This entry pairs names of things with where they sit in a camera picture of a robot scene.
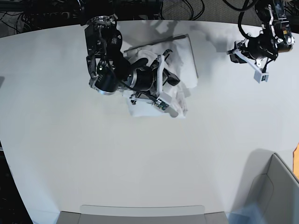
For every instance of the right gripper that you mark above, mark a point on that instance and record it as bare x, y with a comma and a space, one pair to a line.
144, 78

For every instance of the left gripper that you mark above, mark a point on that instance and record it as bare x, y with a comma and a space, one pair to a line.
253, 50

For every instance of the white T-shirt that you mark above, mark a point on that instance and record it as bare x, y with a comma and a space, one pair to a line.
181, 63

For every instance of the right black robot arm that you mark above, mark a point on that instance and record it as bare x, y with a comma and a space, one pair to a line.
107, 66

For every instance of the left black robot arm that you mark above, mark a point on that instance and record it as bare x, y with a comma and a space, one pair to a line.
274, 38

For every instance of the orange object right edge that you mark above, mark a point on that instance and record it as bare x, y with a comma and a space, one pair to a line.
296, 155

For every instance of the grey cardboard box right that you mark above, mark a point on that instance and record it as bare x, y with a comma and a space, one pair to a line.
274, 196

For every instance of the blue translucent object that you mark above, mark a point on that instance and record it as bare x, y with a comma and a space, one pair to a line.
245, 213

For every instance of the grey tray bottom edge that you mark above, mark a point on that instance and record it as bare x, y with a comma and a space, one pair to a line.
92, 214

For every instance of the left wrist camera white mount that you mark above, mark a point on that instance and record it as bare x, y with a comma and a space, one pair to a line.
259, 75

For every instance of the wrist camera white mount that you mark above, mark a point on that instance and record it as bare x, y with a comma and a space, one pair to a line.
140, 105
259, 75

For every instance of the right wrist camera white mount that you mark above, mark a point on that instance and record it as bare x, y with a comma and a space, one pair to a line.
140, 105

